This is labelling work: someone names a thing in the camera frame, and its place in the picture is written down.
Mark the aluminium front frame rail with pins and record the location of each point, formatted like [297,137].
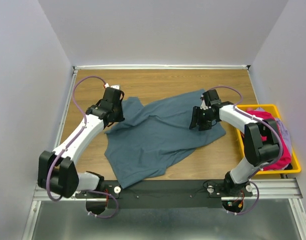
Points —
[280,188]

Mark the black garment in bin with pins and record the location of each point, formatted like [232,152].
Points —
[288,167]

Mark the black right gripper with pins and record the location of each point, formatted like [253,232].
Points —
[203,126]

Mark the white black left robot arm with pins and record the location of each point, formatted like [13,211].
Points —
[57,168]

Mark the aluminium table rail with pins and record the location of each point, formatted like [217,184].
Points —
[161,67]
[65,110]

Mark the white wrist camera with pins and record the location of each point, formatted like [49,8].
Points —
[116,86]
[204,104]

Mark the aluminium left table rail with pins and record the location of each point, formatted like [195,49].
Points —
[65,110]

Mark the magenta t-shirt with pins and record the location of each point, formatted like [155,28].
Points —
[263,145]

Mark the aluminium back table rail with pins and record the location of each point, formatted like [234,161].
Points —
[161,67]

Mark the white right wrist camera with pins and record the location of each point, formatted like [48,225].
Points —
[204,104]

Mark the lavender t-shirt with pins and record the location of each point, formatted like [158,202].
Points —
[285,134]

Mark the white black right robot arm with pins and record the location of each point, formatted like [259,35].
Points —
[242,173]

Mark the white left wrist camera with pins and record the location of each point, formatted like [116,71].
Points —
[116,86]

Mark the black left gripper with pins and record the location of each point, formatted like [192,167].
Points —
[121,116]

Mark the teal blue t-shirt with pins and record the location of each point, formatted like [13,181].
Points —
[155,136]

